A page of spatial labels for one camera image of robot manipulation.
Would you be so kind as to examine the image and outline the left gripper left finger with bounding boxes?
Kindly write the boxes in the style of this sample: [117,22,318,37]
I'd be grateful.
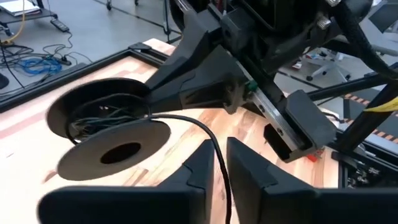
[37,139,216,224]

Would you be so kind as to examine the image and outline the black aluminium table frame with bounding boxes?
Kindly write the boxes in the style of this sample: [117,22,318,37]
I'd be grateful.
[0,42,398,189]

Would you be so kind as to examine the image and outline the red connector block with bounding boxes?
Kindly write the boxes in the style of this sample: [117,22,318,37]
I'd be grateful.
[306,149,326,163]

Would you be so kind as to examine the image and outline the office chair base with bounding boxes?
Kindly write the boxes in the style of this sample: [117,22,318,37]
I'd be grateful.
[306,51,352,82]

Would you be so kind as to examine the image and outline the black power strip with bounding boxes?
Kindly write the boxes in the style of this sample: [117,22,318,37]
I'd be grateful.
[49,18,71,34]

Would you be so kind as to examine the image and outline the thin dark cord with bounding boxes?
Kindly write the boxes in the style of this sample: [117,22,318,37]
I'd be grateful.
[65,93,233,224]

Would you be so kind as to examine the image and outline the coiled blue cable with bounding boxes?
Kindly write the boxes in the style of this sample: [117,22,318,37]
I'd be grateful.
[17,55,63,76]

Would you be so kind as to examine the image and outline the black electronics box white labels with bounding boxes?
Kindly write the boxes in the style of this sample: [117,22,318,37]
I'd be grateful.
[338,149,398,189]

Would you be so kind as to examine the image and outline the yellow floor cable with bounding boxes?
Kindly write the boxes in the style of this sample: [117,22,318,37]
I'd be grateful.
[0,0,27,44]

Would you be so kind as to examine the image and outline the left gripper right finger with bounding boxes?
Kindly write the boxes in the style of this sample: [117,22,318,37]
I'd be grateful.
[226,136,398,224]

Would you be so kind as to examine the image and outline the yellow cable tag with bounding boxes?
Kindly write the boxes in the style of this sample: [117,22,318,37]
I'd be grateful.
[363,96,398,113]

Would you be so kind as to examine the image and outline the black cord spool white labels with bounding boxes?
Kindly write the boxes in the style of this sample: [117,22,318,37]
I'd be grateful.
[45,77,172,182]

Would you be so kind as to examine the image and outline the black low rolling cart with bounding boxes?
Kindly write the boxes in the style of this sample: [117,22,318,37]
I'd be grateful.
[0,0,58,37]

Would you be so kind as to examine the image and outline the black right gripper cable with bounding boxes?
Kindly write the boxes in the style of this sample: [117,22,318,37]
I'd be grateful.
[331,0,398,80]

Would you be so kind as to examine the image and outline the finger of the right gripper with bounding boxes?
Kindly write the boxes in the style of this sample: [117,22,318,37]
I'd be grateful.
[146,46,251,115]
[144,9,226,91]

